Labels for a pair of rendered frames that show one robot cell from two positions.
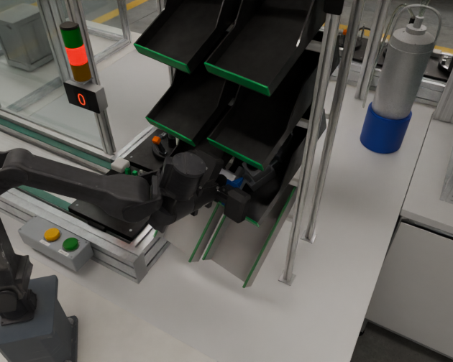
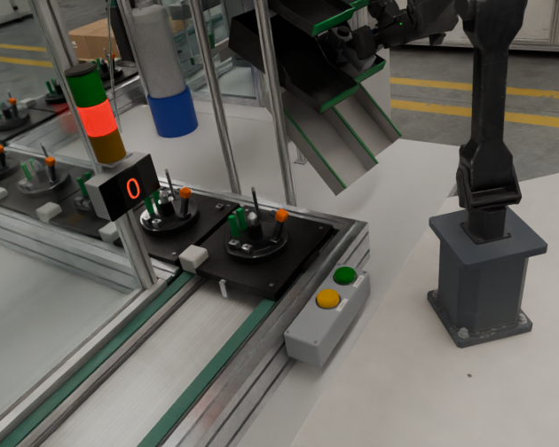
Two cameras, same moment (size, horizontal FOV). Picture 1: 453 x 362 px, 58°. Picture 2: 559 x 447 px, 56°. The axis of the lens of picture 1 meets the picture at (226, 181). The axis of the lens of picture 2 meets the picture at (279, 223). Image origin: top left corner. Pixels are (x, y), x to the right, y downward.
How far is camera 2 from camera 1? 1.40 m
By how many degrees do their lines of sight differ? 61
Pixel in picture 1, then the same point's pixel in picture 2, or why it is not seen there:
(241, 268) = (378, 142)
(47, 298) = (462, 215)
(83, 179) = not seen: outside the picture
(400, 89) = (175, 57)
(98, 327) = (434, 277)
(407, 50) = (161, 17)
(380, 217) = not seen: hidden behind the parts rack
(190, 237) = (345, 166)
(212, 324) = (410, 203)
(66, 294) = (395, 317)
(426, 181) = (240, 111)
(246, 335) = (416, 184)
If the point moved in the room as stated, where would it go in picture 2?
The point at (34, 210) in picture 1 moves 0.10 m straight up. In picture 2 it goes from (272, 338) to (263, 295)
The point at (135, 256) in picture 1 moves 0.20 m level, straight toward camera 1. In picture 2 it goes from (357, 224) to (437, 200)
